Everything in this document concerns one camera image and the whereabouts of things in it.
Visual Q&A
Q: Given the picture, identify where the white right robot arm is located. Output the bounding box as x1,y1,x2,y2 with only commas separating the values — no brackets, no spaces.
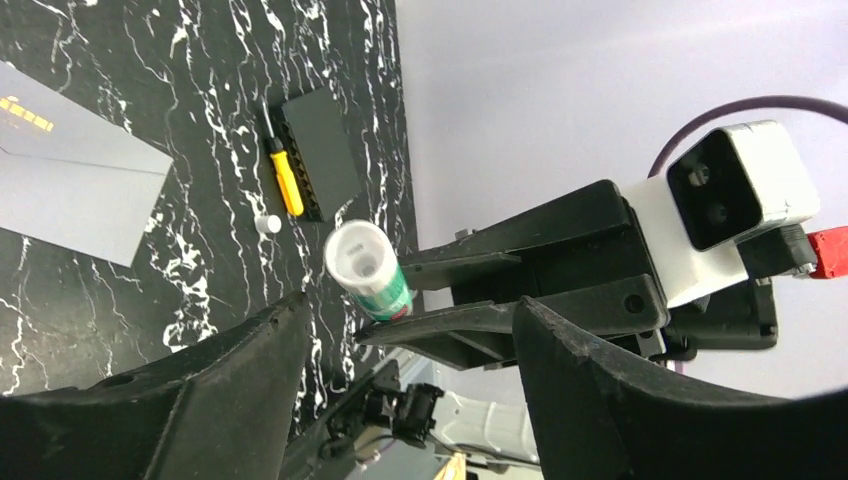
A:
280,178,781,479

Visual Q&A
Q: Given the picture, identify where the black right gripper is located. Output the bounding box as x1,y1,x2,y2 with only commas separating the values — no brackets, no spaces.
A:
399,180,778,360

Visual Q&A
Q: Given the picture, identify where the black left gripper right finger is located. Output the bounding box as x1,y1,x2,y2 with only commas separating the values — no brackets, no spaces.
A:
513,297,847,479

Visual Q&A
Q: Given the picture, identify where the yellow handled screwdriver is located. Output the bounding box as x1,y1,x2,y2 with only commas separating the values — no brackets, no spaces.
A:
260,99,305,217

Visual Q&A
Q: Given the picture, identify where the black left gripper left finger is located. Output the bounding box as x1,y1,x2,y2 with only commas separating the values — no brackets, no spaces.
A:
1,292,311,479

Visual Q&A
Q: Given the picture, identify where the white glue stick cap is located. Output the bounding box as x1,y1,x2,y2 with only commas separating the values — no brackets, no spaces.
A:
254,215,282,235

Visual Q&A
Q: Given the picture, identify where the green white glue stick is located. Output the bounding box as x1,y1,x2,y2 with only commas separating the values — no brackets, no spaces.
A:
323,220,412,322

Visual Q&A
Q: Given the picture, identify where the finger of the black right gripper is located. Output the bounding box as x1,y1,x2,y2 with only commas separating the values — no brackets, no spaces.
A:
355,294,670,370

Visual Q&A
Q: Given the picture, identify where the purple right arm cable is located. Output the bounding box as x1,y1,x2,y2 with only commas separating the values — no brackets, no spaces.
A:
647,94,848,180

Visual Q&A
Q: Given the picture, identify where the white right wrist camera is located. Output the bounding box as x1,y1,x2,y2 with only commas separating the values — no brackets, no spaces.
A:
622,120,821,308

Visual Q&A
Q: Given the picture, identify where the black flat box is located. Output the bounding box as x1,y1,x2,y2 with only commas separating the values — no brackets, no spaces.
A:
270,87,362,222

